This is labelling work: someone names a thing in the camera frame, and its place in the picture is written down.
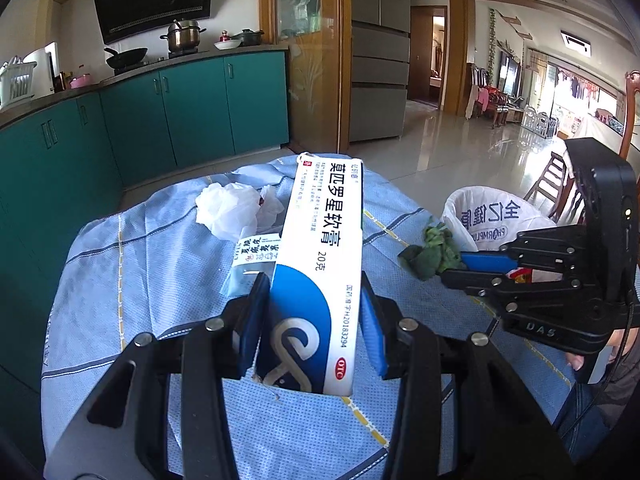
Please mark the carved wooden chair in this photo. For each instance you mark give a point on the carved wooden chair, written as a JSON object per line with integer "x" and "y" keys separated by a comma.
{"x": 632, "y": 110}

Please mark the white blue ointment box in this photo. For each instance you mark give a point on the white blue ointment box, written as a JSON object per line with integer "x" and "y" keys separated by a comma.
{"x": 320, "y": 240}

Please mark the crumpled white tissue red stain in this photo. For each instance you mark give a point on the crumpled white tissue red stain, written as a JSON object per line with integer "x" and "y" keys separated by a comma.
{"x": 225, "y": 207}

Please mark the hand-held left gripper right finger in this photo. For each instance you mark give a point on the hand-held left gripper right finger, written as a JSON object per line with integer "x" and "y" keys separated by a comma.
{"x": 372, "y": 330}

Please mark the white trash bag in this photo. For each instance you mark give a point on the white trash bag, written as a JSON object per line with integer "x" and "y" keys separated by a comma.
{"x": 495, "y": 215}

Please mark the black range hood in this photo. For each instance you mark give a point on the black range hood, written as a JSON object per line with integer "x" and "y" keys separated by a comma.
{"x": 150, "y": 0}

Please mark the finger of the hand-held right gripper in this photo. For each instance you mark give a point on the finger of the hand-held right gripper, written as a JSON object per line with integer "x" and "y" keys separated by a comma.
{"x": 487, "y": 261}
{"x": 525, "y": 295}

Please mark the red white packet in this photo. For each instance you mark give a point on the red white packet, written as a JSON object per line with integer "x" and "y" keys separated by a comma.
{"x": 530, "y": 275}

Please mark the blue checked cloth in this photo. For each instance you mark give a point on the blue checked cloth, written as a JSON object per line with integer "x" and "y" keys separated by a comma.
{"x": 150, "y": 270}

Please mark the glass sliding door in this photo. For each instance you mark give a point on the glass sliding door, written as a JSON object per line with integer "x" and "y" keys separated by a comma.
{"x": 300, "y": 60}

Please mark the white dish rack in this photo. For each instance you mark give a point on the white dish rack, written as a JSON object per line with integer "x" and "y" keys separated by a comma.
{"x": 17, "y": 85}

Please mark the gas stove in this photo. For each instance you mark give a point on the gas stove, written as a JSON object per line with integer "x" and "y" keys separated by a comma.
{"x": 160, "y": 58}

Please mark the wooden door frame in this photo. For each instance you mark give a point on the wooden door frame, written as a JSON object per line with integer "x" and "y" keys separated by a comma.
{"x": 336, "y": 60}

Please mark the white bowl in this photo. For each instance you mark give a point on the white bowl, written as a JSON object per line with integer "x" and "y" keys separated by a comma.
{"x": 227, "y": 45}

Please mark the hanging vine plant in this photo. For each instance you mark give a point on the hanging vine plant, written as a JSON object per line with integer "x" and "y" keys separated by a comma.
{"x": 492, "y": 35}

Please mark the living room wooden chairs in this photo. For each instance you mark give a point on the living room wooden chairs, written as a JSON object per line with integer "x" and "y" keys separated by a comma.
{"x": 487, "y": 97}

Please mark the black lidded pot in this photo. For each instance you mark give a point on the black lidded pot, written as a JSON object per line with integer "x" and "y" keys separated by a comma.
{"x": 249, "y": 37}

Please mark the person's right hand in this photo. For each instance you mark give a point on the person's right hand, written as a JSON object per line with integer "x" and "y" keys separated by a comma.
{"x": 580, "y": 361}

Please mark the standing air conditioner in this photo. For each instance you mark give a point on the standing air conditioner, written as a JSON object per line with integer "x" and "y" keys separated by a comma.
{"x": 528, "y": 87}

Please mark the dining table with cloth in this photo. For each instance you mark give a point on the dining table with cloth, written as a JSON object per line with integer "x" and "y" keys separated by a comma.
{"x": 600, "y": 130}

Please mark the grey refrigerator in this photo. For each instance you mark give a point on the grey refrigerator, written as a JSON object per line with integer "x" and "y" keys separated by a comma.
{"x": 377, "y": 70}

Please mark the wooden stool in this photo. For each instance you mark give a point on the wooden stool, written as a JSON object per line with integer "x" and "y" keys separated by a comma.
{"x": 545, "y": 180}

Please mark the white kitchen appliance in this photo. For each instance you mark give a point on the white kitchen appliance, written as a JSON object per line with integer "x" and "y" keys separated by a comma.
{"x": 42, "y": 67}

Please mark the steel stock pot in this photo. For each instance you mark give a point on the steel stock pot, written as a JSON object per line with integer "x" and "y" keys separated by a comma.
{"x": 182, "y": 37}

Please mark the television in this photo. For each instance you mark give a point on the television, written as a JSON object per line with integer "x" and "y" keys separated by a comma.
{"x": 511, "y": 75}

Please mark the pink bowl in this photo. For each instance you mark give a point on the pink bowl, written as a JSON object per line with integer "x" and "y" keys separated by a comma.
{"x": 81, "y": 81}

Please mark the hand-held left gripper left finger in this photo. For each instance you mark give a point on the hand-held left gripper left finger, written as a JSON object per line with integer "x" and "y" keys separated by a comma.
{"x": 250, "y": 320}

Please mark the white play fence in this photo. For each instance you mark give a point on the white play fence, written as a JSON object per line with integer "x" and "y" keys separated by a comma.
{"x": 542, "y": 122}

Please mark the black wok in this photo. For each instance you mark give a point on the black wok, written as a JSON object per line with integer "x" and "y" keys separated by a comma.
{"x": 127, "y": 59}

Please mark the brown wooden door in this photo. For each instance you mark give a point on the brown wooden door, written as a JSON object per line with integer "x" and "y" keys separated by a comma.
{"x": 420, "y": 60}

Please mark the small clear sachet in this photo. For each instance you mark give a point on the small clear sachet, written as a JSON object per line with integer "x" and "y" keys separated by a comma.
{"x": 250, "y": 260}

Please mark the hanging laundry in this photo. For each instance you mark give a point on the hanging laundry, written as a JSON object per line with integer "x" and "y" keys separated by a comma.
{"x": 582, "y": 85}

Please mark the teal lower cabinets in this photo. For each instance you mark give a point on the teal lower cabinets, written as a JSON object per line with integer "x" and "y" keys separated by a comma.
{"x": 200, "y": 105}

